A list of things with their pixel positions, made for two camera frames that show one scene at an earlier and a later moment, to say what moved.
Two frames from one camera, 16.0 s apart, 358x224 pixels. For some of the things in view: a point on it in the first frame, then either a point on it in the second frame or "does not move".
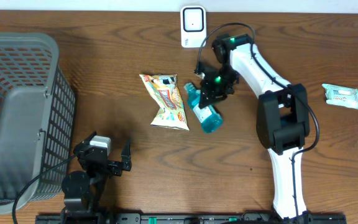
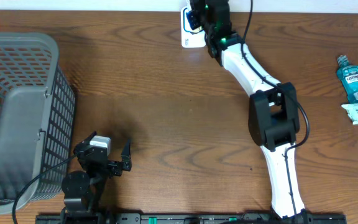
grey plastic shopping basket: (27, 118) does not move
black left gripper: (115, 168) does not move
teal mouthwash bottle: (209, 117) to (355, 87)
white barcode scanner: (193, 26) does not move
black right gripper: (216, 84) to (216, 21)
